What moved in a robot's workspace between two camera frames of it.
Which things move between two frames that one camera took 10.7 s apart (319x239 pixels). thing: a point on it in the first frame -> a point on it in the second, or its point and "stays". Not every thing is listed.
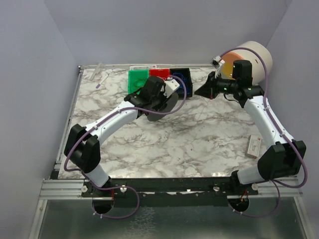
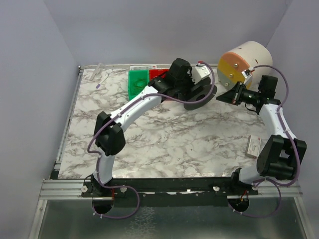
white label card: x=142 y=67 stays
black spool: x=171 y=100 -> x=201 y=90
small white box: x=253 y=146 stays
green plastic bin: x=137 y=79 stays
